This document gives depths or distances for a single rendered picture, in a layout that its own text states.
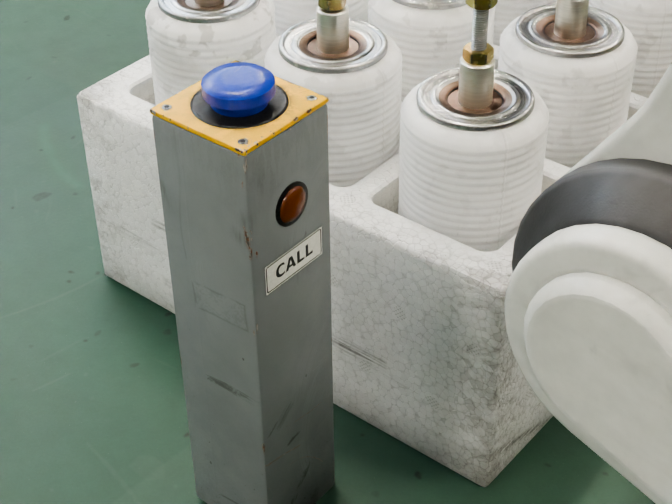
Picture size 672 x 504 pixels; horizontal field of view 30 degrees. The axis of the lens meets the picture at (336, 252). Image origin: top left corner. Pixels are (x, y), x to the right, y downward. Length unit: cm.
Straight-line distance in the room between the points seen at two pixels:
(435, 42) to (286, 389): 29
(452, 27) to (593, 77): 12
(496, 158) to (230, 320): 19
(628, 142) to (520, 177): 29
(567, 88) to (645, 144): 36
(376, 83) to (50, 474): 36
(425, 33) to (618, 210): 44
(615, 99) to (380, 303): 22
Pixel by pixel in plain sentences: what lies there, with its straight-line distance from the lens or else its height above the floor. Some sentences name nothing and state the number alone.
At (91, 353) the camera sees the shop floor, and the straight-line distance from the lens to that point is 102.
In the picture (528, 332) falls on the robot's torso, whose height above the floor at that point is 32.
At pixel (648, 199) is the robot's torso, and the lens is 51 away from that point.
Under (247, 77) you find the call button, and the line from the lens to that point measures 68.
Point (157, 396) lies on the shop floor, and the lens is 97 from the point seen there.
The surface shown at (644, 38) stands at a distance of 97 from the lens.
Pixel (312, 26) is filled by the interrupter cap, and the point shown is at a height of 25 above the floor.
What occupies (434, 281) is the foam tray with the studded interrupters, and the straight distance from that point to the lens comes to 80.
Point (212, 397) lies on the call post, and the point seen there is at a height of 11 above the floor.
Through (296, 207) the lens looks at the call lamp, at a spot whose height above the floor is 26.
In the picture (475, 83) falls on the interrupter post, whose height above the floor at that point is 27.
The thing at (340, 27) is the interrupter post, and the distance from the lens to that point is 86.
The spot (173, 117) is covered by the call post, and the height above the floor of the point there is 31.
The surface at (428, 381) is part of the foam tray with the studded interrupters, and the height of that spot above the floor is 7.
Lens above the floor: 67
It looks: 38 degrees down
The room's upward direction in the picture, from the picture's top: 1 degrees counter-clockwise
